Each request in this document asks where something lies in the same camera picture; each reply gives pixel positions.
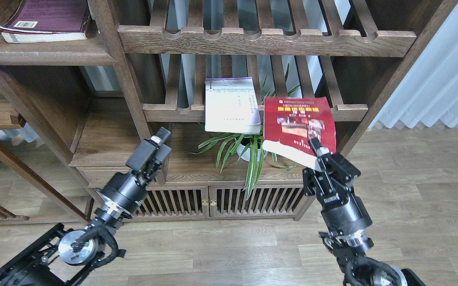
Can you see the maroon book white characters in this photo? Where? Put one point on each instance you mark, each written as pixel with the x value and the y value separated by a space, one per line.
pixel 38 21

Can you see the white lavender book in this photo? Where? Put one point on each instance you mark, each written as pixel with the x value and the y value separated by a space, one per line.
pixel 231 106

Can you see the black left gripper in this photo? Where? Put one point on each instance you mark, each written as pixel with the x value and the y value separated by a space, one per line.
pixel 148 161

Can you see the white pleated curtain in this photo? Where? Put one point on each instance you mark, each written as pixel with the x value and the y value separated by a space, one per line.
pixel 428 95

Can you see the wooden side rack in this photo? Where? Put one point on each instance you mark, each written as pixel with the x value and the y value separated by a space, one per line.
pixel 30 176

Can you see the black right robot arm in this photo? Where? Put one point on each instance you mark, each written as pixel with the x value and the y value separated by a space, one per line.
pixel 361 270

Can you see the green spider plant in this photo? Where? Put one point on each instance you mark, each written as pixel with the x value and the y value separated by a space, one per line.
pixel 228 143

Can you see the dark wooden bookshelf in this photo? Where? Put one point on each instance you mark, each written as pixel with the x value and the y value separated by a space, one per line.
pixel 94 100

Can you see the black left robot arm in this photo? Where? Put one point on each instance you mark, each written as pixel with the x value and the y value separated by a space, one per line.
pixel 93 246

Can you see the white plant pot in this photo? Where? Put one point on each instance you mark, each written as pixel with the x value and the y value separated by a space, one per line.
pixel 244 150

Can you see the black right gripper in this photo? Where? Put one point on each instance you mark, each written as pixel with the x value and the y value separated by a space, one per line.
pixel 332 184

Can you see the red cover book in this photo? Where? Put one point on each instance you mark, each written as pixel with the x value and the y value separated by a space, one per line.
pixel 290 123

